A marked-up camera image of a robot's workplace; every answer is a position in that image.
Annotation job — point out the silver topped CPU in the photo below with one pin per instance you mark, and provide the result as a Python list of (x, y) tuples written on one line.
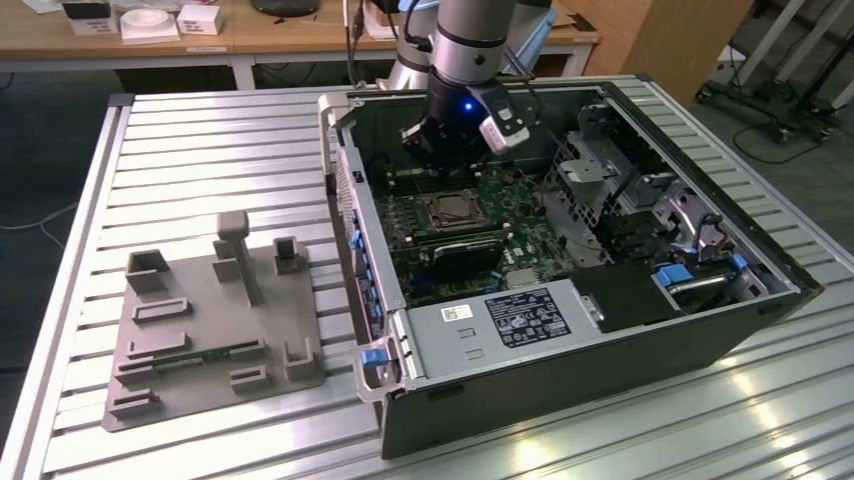
[(454, 209)]

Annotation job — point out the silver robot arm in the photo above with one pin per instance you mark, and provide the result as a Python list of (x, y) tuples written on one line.
[(467, 50)]

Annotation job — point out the CPU socket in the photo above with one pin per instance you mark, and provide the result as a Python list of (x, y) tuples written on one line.
[(427, 222)]

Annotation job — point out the green motherboard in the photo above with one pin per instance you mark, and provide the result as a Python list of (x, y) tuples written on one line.
[(527, 225)]

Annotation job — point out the white paper box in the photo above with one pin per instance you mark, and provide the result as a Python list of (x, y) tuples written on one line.
[(383, 25)]

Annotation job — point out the black graphics card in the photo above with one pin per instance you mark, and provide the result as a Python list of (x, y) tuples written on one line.
[(467, 257)]

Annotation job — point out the silver perforated drive cage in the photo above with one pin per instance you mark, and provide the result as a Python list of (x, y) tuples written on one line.
[(580, 215)]

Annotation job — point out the wooden desk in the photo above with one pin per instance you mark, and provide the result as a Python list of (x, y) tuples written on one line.
[(287, 35)]

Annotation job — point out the silver chipset heatsink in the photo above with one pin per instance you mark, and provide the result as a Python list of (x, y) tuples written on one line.
[(522, 280)]

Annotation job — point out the black round object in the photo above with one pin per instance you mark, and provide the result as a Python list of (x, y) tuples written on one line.
[(283, 5)]

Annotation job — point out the wooden cabinet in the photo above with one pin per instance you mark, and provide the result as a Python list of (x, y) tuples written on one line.
[(667, 50)]

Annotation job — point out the black plastic shroud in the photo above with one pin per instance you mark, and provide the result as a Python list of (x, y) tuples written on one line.
[(620, 295)]

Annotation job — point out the plain white box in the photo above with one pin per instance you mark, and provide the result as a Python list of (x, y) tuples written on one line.
[(199, 20)]

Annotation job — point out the black wheeled stand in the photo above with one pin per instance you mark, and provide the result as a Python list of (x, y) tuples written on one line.
[(734, 97)]

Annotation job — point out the grey power supply unit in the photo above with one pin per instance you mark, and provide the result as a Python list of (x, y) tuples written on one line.
[(454, 350)]

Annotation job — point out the blue drive latch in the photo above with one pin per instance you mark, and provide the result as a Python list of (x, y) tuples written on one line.
[(672, 276)]

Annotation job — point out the blue case release latch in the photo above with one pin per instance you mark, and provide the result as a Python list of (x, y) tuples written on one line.
[(373, 359)]

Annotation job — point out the small blue clip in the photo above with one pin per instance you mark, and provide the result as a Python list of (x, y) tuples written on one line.
[(738, 262)]

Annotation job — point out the grey parts rack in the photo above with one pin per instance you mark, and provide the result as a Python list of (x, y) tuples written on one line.
[(213, 320)]

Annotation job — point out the black PC case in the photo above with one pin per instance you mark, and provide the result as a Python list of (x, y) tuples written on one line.
[(567, 400)]

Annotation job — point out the white box black insert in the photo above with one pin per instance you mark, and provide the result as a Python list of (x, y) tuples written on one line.
[(89, 25)]

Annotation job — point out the green RAM stick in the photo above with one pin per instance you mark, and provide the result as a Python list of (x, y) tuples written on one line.
[(193, 361)]

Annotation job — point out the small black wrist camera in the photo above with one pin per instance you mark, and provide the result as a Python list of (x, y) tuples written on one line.
[(412, 137)]

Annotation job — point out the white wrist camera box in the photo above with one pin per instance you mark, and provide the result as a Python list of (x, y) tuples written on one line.
[(507, 135)]

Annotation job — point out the silver metal bracket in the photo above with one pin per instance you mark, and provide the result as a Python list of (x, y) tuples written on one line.
[(587, 170)]

